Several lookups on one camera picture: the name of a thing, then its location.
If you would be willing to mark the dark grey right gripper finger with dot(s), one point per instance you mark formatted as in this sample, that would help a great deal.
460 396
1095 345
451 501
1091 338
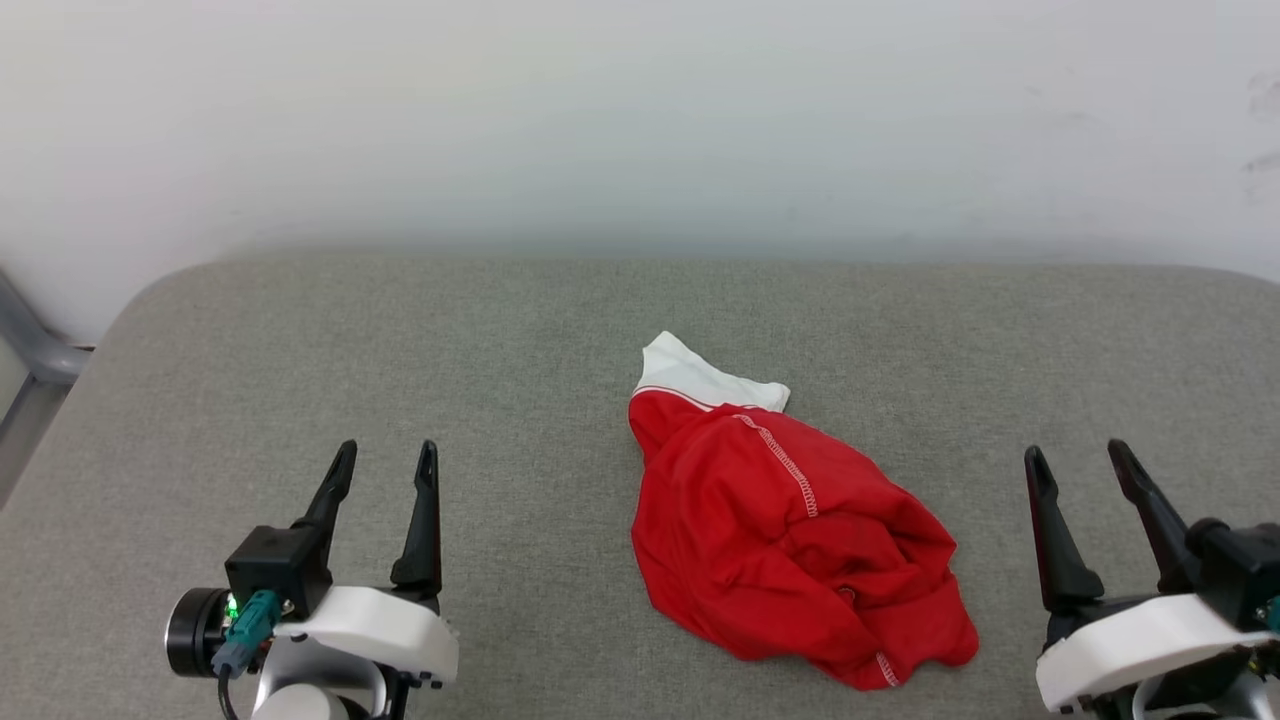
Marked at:
1150 500
1055 540

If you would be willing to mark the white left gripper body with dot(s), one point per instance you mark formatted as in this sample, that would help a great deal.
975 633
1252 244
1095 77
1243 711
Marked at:
390 630

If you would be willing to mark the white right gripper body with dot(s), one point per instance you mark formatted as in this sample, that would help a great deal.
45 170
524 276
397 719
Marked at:
1130 645

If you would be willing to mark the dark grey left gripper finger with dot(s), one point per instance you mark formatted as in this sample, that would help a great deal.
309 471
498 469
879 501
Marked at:
425 540
338 485

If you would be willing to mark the red and white basketball jersey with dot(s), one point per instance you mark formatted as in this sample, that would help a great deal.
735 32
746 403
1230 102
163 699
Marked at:
760 520

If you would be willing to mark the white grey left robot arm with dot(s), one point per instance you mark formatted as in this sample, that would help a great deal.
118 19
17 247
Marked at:
310 695

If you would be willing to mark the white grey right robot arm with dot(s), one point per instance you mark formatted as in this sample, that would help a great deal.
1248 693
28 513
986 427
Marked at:
1210 692

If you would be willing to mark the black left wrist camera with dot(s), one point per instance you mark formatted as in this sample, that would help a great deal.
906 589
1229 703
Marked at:
275 565

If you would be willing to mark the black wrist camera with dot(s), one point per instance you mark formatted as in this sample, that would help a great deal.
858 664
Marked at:
1240 570
275 565

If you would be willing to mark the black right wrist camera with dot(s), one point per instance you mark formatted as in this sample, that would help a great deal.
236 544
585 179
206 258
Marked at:
1240 570

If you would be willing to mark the grey metal frame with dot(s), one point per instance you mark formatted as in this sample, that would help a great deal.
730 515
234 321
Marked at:
40 360

